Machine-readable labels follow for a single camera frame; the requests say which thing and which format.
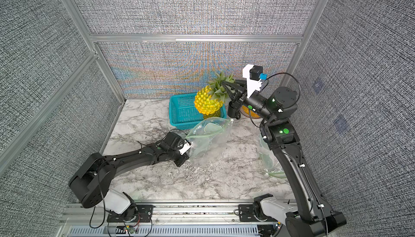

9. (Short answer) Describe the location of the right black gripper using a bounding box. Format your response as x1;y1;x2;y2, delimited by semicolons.
228;80;281;130

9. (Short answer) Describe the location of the clear green zip-top bag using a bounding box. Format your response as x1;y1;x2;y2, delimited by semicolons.
257;134;286;179

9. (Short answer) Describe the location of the yellow pineapple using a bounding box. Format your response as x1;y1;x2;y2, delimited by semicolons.
203;108;222;119

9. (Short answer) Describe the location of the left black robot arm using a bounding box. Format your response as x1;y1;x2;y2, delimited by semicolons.
69;132;191;223

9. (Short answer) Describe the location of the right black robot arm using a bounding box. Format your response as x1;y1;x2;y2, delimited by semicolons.
222;80;346;237

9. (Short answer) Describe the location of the patterned bowl with yellow food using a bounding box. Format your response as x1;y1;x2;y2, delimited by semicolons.
240;106;260;119

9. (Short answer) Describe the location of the black mug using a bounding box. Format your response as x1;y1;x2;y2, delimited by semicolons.
228;101;241;120

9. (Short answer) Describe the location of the teal plastic basket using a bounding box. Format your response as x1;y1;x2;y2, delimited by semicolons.
168;92;228;131

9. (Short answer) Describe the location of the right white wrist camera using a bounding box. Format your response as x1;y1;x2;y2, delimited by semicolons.
242;64;267;98

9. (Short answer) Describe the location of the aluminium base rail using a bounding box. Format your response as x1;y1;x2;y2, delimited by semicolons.
54;200;289;237

